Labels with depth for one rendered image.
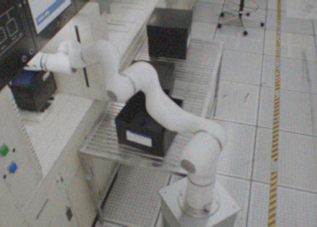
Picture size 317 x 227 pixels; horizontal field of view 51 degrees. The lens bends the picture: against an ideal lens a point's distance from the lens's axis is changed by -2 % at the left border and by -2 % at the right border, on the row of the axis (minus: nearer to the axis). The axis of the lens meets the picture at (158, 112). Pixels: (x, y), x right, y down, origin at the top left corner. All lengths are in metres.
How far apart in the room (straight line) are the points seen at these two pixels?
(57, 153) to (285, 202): 1.65
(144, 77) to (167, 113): 0.18
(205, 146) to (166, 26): 1.24
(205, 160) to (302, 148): 1.86
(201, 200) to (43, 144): 0.82
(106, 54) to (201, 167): 0.56
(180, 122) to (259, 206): 1.41
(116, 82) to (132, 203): 1.38
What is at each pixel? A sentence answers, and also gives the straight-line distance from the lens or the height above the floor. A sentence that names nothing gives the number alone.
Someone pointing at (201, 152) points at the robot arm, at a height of 1.18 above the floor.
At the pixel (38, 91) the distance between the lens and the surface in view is 1.82.
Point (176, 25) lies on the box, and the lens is 2.33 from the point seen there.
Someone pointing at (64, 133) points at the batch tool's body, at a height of 0.87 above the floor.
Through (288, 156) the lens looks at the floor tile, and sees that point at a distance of 2.91.
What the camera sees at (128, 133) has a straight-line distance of 1.74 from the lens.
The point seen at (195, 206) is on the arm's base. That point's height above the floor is 0.80.
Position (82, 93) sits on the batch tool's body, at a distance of 1.97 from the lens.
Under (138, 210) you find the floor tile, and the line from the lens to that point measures 2.47.
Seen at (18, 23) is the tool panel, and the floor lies 1.56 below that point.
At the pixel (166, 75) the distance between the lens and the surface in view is 2.11.
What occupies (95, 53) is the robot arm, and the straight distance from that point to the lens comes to 1.36.
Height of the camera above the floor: 2.10
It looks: 42 degrees down
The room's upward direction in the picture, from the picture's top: 2 degrees counter-clockwise
